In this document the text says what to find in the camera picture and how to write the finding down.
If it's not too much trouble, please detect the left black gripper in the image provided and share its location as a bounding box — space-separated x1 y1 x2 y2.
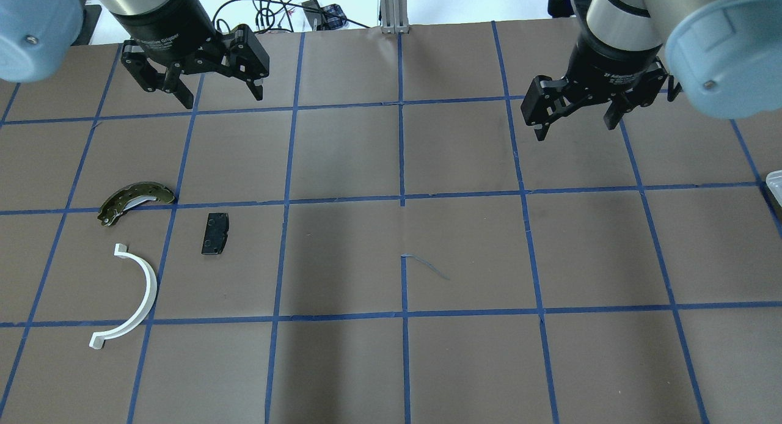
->
115 0 270 109

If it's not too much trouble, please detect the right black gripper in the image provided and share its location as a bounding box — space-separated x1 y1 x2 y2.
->
521 31 682 142

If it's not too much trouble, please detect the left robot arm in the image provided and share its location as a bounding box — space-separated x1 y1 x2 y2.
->
1 0 270 109

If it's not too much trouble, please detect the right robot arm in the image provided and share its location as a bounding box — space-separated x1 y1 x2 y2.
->
521 0 781 142

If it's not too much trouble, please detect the silver ribbed metal tray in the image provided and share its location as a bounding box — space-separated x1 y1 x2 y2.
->
765 170 782 221

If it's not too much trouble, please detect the olive brake shoe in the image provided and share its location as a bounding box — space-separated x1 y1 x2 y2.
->
96 181 177 227

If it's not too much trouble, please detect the black brake pad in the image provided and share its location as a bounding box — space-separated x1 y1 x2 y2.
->
201 213 230 256

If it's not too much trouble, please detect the black cable bundle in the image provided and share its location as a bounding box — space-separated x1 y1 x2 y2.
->
211 0 370 34

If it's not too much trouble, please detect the aluminium frame post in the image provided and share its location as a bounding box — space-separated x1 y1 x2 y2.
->
379 0 410 35

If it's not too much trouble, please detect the white curved plastic bracket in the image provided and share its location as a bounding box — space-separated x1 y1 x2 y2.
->
89 244 158 350

